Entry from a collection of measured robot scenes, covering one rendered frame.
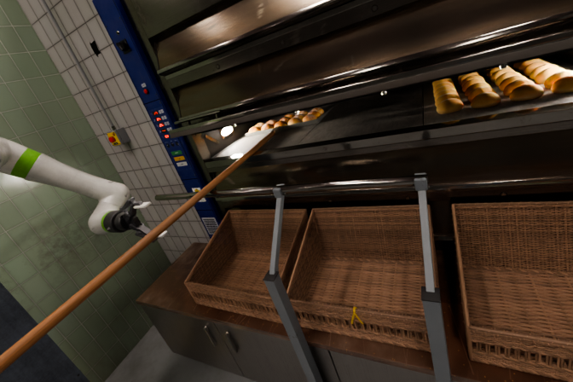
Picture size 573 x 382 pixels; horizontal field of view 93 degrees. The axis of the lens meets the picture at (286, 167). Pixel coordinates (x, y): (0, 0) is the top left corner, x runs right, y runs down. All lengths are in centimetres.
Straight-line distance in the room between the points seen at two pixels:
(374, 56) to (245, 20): 56
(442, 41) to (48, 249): 231
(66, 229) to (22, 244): 22
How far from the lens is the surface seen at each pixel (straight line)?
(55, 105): 236
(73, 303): 95
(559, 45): 104
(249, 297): 133
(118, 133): 208
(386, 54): 113
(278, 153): 140
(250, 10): 131
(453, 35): 112
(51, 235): 227
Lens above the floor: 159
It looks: 21 degrees down
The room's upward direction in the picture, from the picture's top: 19 degrees counter-clockwise
